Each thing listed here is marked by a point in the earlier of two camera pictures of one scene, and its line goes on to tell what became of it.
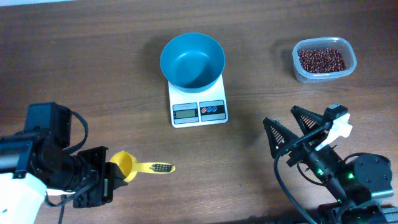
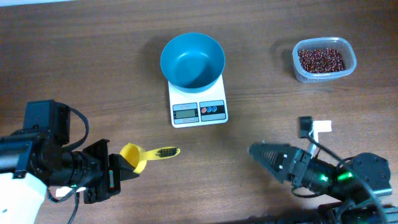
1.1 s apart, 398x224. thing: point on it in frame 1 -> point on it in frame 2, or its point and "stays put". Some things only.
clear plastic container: x=321 y=60 stays put
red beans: x=319 y=60 stays put
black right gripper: x=306 y=146 -> x=296 y=167
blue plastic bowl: x=192 y=63 stays put
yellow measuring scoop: x=130 y=167 -> x=137 y=157
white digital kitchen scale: x=206 y=107 stays put
